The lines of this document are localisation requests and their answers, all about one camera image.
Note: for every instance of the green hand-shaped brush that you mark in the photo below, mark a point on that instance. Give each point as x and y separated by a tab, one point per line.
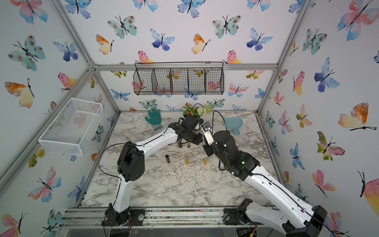
154	119

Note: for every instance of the white mesh wall basket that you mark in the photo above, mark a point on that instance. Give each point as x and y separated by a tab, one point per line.
71	128

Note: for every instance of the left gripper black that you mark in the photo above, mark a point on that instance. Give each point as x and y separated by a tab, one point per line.
197	141

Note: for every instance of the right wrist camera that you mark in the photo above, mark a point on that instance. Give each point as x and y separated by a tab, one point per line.
207	129

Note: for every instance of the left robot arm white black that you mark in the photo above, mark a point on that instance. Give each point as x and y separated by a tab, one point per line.
131	161

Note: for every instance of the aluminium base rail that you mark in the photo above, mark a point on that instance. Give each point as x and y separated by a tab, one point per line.
158	217

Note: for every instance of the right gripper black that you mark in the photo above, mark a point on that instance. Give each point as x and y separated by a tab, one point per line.
208	150

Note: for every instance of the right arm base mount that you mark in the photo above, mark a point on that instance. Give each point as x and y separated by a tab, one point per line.
241	214

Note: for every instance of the black wire wall basket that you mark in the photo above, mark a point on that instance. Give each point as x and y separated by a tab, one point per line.
179	78

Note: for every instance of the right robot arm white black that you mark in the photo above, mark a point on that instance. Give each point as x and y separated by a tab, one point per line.
292	216

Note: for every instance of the light blue dustpan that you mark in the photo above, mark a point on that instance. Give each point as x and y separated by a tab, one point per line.
234	124

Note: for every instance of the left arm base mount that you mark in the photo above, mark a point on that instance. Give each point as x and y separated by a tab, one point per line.
129	217

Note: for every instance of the potted artificial plant white pot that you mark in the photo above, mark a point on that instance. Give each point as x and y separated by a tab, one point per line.
197	110

